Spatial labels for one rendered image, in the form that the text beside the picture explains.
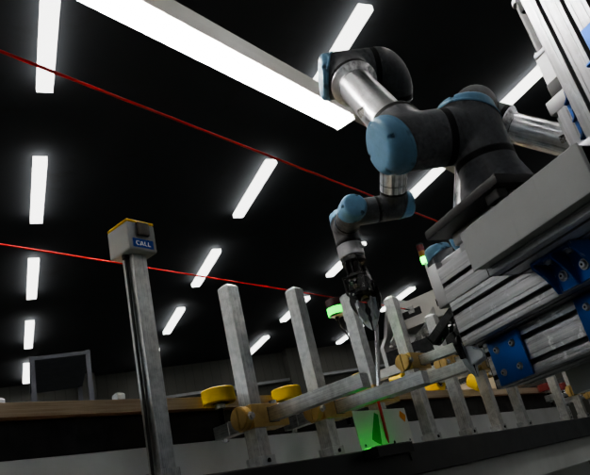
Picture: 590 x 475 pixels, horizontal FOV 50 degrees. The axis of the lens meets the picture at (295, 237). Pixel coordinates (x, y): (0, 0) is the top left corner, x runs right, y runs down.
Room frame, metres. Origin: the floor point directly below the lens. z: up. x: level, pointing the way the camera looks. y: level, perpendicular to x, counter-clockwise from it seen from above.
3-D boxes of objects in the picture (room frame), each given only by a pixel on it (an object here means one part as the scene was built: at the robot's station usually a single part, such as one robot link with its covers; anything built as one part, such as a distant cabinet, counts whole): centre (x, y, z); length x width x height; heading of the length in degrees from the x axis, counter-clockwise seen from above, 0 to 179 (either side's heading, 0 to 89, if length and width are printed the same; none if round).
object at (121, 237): (1.21, 0.34, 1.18); 0.07 x 0.07 x 0.08; 54
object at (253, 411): (1.43, 0.17, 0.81); 0.14 x 0.06 x 0.05; 144
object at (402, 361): (2.04, -0.27, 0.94); 0.14 x 0.06 x 0.05; 144
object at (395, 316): (2.02, -0.25, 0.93); 0.04 x 0.04 x 0.48; 54
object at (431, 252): (1.68, -0.38, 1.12); 0.09 x 0.08 x 0.11; 68
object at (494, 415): (2.43, -0.55, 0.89); 0.04 x 0.04 x 0.48; 54
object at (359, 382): (1.41, 0.11, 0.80); 0.44 x 0.03 x 0.04; 54
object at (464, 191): (1.13, -0.40, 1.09); 0.15 x 0.15 x 0.10
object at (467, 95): (1.12, -0.39, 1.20); 0.13 x 0.12 x 0.14; 101
